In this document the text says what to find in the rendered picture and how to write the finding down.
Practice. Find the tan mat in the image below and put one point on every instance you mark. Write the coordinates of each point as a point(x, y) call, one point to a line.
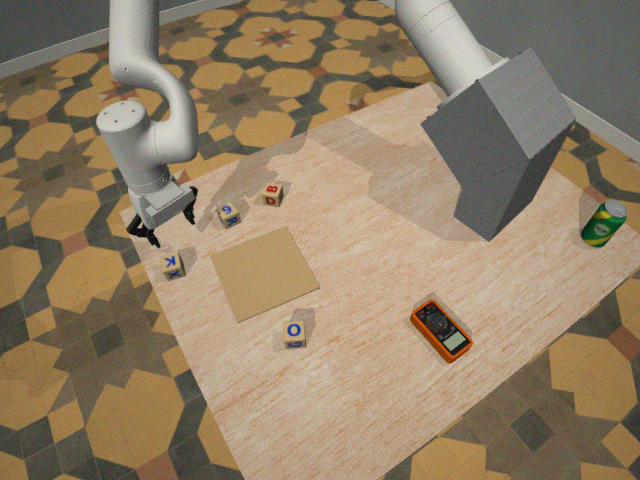
point(263, 273)

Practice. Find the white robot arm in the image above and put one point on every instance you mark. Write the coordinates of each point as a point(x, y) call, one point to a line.
point(140, 146)

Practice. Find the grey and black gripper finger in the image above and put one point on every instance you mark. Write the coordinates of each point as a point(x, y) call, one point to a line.
point(188, 211)
point(142, 232)

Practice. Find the orange digital multimeter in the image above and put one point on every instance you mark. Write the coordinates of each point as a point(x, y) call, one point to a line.
point(441, 331)

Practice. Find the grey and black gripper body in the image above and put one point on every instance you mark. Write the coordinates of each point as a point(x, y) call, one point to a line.
point(140, 203)

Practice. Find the green drink can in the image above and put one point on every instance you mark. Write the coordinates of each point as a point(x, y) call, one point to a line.
point(608, 218)

